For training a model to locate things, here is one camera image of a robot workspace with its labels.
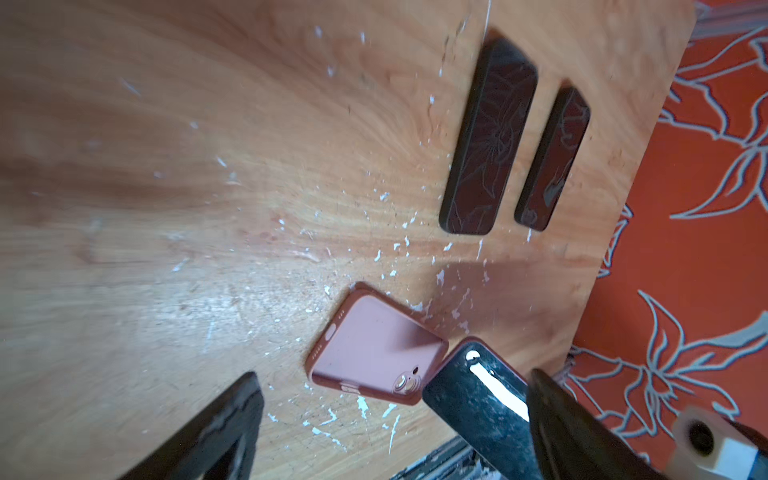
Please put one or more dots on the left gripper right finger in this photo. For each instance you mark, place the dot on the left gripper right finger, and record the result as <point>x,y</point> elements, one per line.
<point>570,443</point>

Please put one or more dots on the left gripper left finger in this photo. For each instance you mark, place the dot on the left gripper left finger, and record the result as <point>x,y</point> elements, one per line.
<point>218,443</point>

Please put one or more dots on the purple phone case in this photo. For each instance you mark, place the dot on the purple phone case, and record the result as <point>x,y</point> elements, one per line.
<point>484,400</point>

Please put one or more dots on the pink phone case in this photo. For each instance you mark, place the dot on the pink phone case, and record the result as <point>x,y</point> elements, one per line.
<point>375,347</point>

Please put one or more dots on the dark phone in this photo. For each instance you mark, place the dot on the dark phone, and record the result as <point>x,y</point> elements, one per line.
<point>553,160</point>

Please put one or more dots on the black phone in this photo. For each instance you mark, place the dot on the black phone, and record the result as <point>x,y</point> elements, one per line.
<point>498,105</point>

